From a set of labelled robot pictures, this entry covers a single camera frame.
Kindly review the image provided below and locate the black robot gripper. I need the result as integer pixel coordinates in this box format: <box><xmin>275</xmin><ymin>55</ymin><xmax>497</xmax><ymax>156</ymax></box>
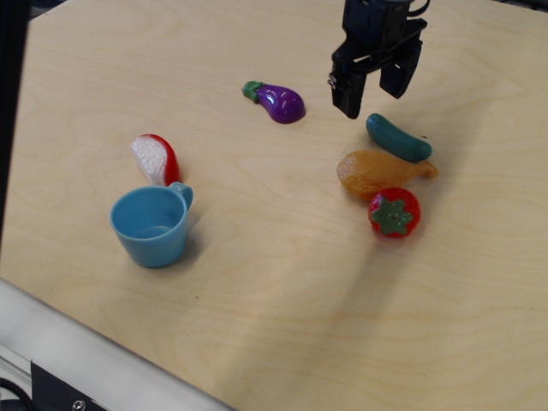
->
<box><xmin>331</xmin><ymin>1</ymin><xmax>428</xmax><ymax>119</ymax></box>

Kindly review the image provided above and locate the dark green toy cucumber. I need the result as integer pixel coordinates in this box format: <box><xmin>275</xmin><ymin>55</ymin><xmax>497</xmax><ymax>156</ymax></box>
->
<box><xmin>366</xmin><ymin>113</ymin><xmax>433</xmax><ymax>163</ymax></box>

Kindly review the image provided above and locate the blue plastic toy cup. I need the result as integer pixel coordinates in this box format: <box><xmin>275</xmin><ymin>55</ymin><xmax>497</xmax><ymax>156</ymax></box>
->
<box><xmin>110</xmin><ymin>182</ymin><xmax>194</xmax><ymax>268</ymax></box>

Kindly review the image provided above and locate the purple toy eggplant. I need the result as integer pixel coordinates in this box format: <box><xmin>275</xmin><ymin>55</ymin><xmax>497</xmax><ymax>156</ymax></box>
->
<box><xmin>241</xmin><ymin>80</ymin><xmax>307</xmax><ymax>124</ymax></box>

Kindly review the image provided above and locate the orange toy chicken drumstick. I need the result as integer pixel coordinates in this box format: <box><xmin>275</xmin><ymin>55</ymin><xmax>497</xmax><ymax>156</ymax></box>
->
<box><xmin>337</xmin><ymin>150</ymin><xmax>438</xmax><ymax>200</ymax></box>

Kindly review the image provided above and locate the red toy strawberry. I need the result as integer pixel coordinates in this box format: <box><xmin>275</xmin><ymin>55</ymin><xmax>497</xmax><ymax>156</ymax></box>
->
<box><xmin>368</xmin><ymin>188</ymin><xmax>421</xmax><ymax>238</ymax></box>

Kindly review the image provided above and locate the red white apple slice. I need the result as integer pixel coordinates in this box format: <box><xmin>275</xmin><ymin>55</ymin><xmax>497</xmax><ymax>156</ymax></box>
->
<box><xmin>130</xmin><ymin>134</ymin><xmax>180</xmax><ymax>187</ymax></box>

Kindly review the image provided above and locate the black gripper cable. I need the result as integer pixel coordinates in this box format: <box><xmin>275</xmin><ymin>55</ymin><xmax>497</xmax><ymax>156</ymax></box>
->
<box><xmin>408</xmin><ymin>0</ymin><xmax>432</xmax><ymax>21</ymax></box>

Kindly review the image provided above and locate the black bracket with screw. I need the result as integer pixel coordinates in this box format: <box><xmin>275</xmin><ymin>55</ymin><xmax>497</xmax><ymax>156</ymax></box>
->
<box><xmin>31</xmin><ymin>362</ymin><xmax>106</xmax><ymax>411</ymax></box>

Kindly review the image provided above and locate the black braided cable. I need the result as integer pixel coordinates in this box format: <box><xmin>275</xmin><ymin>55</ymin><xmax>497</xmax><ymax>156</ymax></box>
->
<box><xmin>0</xmin><ymin>378</ymin><xmax>35</xmax><ymax>411</ymax></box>

